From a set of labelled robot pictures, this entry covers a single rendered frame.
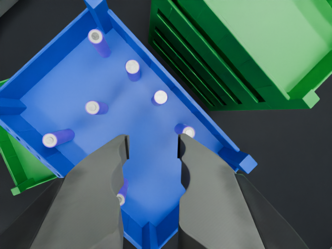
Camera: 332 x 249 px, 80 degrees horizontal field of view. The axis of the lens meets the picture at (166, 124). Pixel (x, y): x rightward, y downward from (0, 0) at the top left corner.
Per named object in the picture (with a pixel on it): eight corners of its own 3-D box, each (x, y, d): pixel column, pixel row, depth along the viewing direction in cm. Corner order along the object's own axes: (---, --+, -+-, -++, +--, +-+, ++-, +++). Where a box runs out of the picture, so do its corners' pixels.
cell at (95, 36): (113, 52, 31) (105, 36, 24) (104, 60, 31) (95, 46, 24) (104, 43, 31) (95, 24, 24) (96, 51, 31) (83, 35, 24)
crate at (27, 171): (93, 161, 63) (85, 168, 55) (29, 185, 61) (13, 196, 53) (55, 70, 60) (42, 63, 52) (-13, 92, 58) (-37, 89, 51)
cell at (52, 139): (77, 134, 31) (60, 140, 25) (68, 143, 31) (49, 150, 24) (68, 126, 31) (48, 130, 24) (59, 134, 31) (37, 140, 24)
